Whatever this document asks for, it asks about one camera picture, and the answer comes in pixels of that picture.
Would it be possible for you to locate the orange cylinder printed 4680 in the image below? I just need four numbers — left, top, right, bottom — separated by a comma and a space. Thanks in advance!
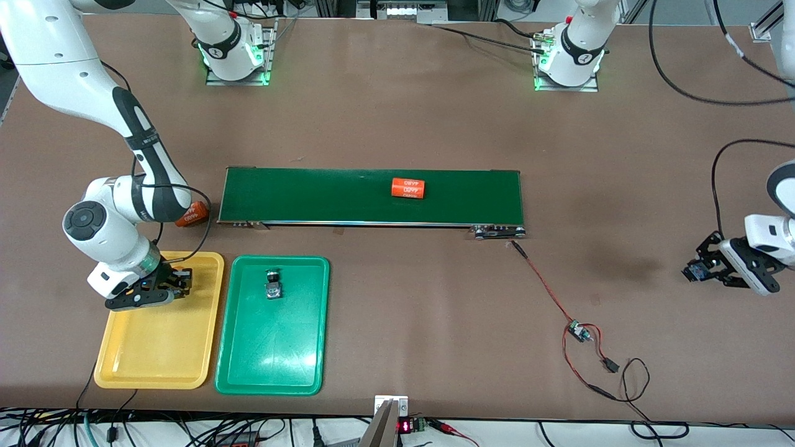
175, 202, 209, 228
391, 178, 426, 200

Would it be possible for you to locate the yellow plastic tray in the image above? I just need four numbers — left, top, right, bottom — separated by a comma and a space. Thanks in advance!
93, 250, 225, 390

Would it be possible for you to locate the green plastic tray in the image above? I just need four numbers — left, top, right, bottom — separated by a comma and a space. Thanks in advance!
214, 255, 330, 396

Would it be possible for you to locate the green conveyor belt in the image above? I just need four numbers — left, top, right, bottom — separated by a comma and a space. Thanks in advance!
217, 166, 527, 240

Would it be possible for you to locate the red clip lead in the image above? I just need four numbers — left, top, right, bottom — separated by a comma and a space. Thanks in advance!
429, 420, 482, 447

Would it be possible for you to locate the lit control box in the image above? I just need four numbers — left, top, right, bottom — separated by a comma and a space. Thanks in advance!
357, 0, 449, 24

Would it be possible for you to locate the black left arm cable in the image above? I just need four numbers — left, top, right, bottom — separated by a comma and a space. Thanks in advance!
648, 0, 795, 240

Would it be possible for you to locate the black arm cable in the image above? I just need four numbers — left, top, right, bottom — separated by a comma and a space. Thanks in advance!
99, 59, 213, 263
648, 0, 795, 240

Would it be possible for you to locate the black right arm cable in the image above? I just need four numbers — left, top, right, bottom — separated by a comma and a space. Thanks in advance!
99, 59, 213, 263

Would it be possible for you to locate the red wire black connector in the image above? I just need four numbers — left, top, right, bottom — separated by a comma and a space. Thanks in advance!
561, 323, 620, 389

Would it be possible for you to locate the black cable with plug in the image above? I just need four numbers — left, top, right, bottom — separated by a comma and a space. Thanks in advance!
107, 389, 139, 443

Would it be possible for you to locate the black cable loop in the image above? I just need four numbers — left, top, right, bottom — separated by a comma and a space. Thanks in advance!
587, 357, 690, 441

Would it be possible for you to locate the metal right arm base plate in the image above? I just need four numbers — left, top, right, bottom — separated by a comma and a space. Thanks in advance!
205, 19, 278, 86

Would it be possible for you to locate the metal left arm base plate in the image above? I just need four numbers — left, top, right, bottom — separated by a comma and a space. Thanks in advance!
532, 34, 600, 93

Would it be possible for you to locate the aluminium profile post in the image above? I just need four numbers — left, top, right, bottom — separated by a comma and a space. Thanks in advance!
750, 0, 784, 43

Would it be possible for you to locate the metal bracket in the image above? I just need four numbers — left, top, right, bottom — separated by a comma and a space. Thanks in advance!
359, 395, 409, 447

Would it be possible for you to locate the black table cable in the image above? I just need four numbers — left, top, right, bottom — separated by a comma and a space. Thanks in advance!
429, 19, 550, 55

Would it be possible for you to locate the aluminium frame rack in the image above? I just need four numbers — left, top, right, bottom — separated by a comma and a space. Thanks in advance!
314, 0, 501, 25

